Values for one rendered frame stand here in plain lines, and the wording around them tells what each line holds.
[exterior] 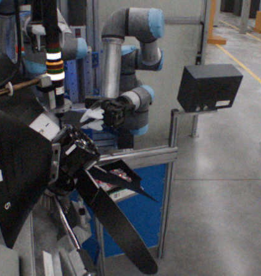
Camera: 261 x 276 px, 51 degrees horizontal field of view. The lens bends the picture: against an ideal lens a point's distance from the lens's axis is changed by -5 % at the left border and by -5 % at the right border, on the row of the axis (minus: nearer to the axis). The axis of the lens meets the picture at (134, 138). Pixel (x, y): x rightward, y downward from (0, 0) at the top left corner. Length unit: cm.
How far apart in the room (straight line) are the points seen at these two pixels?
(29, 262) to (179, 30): 254
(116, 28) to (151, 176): 74
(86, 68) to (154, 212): 89
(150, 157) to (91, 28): 79
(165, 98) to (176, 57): 44
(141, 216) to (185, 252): 54
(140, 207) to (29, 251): 106
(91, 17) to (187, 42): 143
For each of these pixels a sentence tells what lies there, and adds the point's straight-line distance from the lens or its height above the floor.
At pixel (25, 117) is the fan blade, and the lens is 73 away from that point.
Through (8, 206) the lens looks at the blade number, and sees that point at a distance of 47.
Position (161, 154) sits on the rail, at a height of 83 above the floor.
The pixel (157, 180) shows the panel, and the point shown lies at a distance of 150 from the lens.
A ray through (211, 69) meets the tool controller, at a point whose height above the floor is 124.
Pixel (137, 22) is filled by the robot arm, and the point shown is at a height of 145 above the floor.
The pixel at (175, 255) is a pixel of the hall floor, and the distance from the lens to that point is 202.
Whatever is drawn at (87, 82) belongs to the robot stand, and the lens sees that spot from 167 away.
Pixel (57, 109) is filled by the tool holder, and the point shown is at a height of 129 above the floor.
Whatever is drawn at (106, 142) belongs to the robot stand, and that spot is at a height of 73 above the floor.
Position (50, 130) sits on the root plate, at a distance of 74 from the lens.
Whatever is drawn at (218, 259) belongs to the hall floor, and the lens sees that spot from 205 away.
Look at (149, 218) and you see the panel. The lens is 167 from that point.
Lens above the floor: 159
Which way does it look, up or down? 30 degrees down
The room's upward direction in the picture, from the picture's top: 1 degrees clockwise
